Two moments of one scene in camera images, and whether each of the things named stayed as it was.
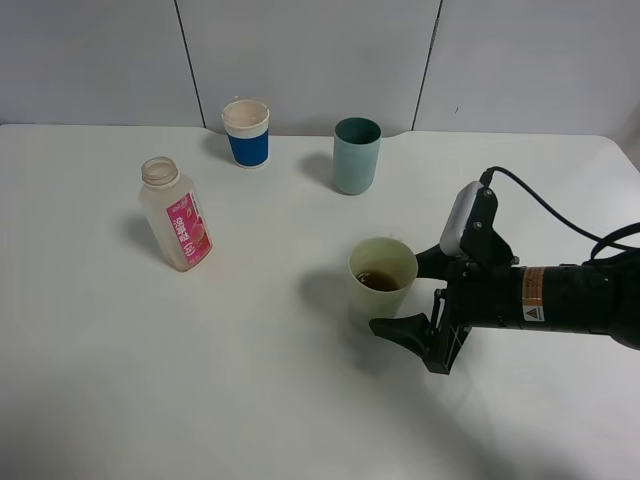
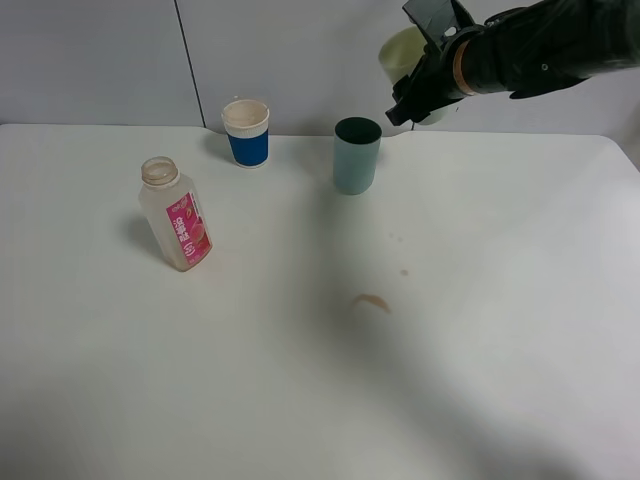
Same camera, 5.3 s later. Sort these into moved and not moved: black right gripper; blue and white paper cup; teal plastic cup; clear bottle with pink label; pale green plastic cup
Moved: black right gripper; pale green plastic cup
Not moved: teal plastic cup; blue and white paper cup; clear bottle with pink label
